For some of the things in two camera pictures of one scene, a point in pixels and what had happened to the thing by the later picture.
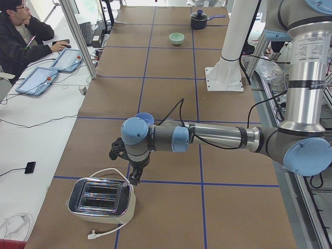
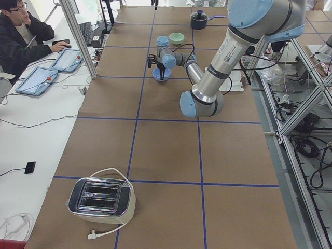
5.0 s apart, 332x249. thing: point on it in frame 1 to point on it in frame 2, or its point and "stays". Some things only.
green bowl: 176,38 stays
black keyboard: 86,29 stays
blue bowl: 148,117 to 156,74
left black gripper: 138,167 to 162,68
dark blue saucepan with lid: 199,19 stays
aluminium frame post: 67,7 stays
